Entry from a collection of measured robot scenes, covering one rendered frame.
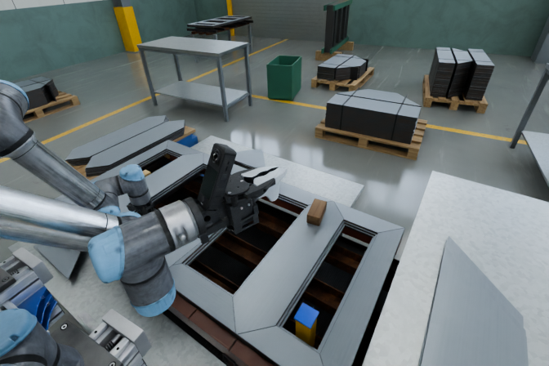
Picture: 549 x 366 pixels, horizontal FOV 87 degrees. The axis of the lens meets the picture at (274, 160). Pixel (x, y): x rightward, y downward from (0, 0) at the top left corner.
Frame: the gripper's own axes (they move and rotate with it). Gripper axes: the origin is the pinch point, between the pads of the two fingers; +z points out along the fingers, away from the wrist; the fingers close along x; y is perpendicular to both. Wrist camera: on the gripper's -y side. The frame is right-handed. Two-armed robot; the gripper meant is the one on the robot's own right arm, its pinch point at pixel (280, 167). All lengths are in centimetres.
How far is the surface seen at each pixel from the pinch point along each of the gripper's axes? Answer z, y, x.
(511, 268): 57, 45, 30
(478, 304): 36, 43, 29
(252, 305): -4, 59, -20
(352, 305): 23, 62, 0
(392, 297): 22, 43, 15
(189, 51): 114, 3, -358
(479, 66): 433, 65, -135
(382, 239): 55, 60, -12
